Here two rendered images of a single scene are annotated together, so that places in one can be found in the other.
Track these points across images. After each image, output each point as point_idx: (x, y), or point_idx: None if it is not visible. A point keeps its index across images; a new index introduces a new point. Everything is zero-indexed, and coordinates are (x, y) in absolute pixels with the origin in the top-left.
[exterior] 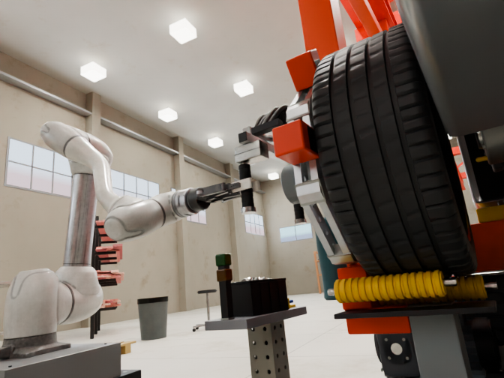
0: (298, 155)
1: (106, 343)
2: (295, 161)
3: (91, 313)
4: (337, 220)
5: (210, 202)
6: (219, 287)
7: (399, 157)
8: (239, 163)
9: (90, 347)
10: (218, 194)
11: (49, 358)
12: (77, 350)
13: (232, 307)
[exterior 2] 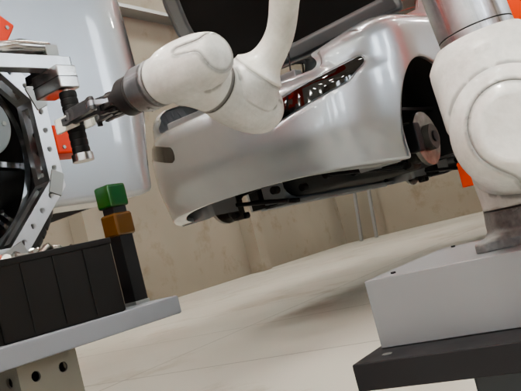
0: (67, 157)
1: (391, 272)
2: (63, 155)
3: (481, 183)
4: (49, 224)
5: (114, 102)
6: (134, 243)
7: None
8: (73, 88)
9: (410, 267)
10: (112, 115)
11: (432, 255)
12: (420, 262)
13: (121, 287)
